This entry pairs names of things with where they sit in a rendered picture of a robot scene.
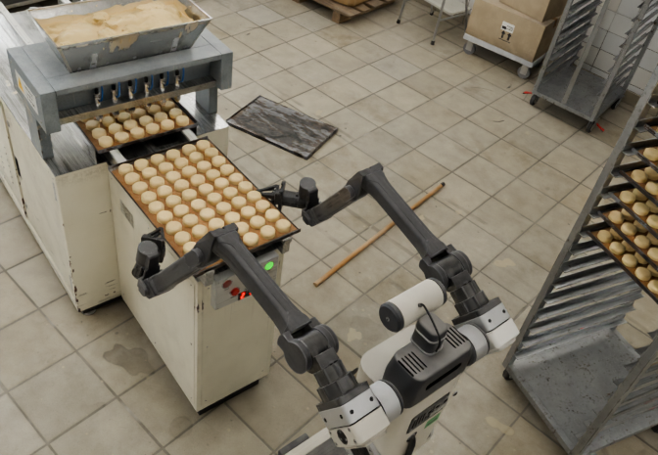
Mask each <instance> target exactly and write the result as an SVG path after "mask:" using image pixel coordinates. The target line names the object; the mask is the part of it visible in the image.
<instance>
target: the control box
mask: <svg viewBox="0 0 658 455"><path fill-rule="evenodd" d="M278 258H279V255H278V253H277V252H276V251H275V250H273V251H270V252H268V253H265V254H263V255H261V256H258V257H256V260H257V261H258V262H259V264H260V265H261V266H262V267H263V268H264V270H265V271H266V272H267V273H268V274H269V276H270V277H271V278H272V279H273V280H274V282H275V283H276V275H277V266H278ZM269 262H273V266H272V267H271V268H270V269H268V270H266V269H265V266H266V264H268V263H269ZM229 280H230V281H232V283H231V285H230V286H229V287H228V288H223V284H224V283H225V282H226V281H229ZM235 288H238V289H239V290H240V292H239V294H237V295H236V296H233V295H232V294H231V291H232V290H233V289H235ZM243 293H245V294H243ZM242 294H243V295H244V296H243V295H242ZM241 295H242V297H247V296H250V292H249V291H248V290H247V288H246V287H245V286H244V285H243V283H242V282H241V281H240V280H239V278H238V277H237V276H236V275H235V273H234V272H233V271H232V270H231V268H230V269H227V270H225V271H223V272H220V273H218V274H215V275H213V284H211V306H212V307H213V309H214V310H218V309H219V308H222V307H224V306H226V305H228V304H230V303H233V302H235V301H237V300H240V299H241Z"/></svg>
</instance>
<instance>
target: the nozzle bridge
mask: <svg viewBox="0 0 658 455"><path fill-rule="evenodd" d="M7 55H8V60H9V65H10V70H11V75H12V79H13V83H14V88H15V89H16V91H17V92H18V93H19V95H20V96H21V98H22V99H23V101H24V106H25V112H26V117H27V122H28V127H29V132H30V137H31V142H32V144H33V146H34V147H35V149H36V150H37V152H38V153H39V155H41V157H42V158H43V160H46V159H51V158H53V157H54V152H53V146H52V141H51V135H50V134H52V133H56V132H60V131H61V125H63V124H67V123H71V122H75V121H79V120H83V119H86V118H90V117H94V116H98V115H102V114H109V113H113V112H117V111H122V110H126V109H130V108H134V107H138V106H142V105H146V104H150V103H154V102H157V101H161V100H165V99H169V98H173V97H177V96H181V95H185V94H189V93H193V92H195V101H196V102H197V103H198V104H199V105H200V106H201V108H202V109H203V110H204V111H205V112H206V113H207V114H216V113H217V88H218V89H220V90H225V89H229V88H231V87H232V66H233V52H232V51H231V50H230V49H229V48H228V47H227V46H226V45H224V44H223V43H222V42H221V41H220V40H219V39H218V38H216V37H215V36H214V35H213V34H212V33H211V32H210V31H208V30H207V29H206V28H205V29H204V30H203V32H202V33H201V34H200V36H199V37H198V39H197V40H196V41H195V43H194V44H193V46H192V47H191V48H188V49H184V50H179V51H174V52H169V53H164V54H160V55H156V56H151V57H146V58H142V59H137V60H132V61H127V62H123V63H118V64H113V65H108V66H103V67H99V68H91V69H86V70H82V71H77V72H72V73H70V72H69V71H68V70H67V69H66V68H65V66H64V65H63V64H62V63H61V61H60V60H59V59H58V58H57V57H56V55H55V54H54V53H53V52H52V50H51V48H50V47H49V45H48V43H47V42H46V41H45V42H40V43H34V44H29V45H23V46H22V47H21V46H19V47H13V48H7ZM183 68H184V80H183V82H180V86H179V87H175V86H174V75H175V71H176V70H177V69H178V70H179V74H180V80H182V74H183V70H182V69H183ZM167 71H168V72H169V80H168V86H166V87H165V91H161V90H160V80H159V78H160V74H161V73H163V74H164V82H165V84H166V82H167ZM151 75H152V76H153V78H154V82H153V88H152V90H150V94H149V95H146V94H144V84H143V82H144V77H145V76H147V77H148V81H149V82H150V88H151V84H152V76H151ZM135 78H137V91H136V93H135V94H134V97H133V98H132V99H130V98H128V93H127V85H128V80H131V81H132V85H133V91H135ZM118 82H119V83H120V95H119V97H118V98H117V102H116V103H114V102H112V95H111V89H112V84H114V85H115V86H116V90H117V94H118ZM101 86H103V101H102V102H101V106H100V107H96V106H95V102H94V93H95V92H94V89H95V88H98V89H99V93H100V98H101Z"/></svg>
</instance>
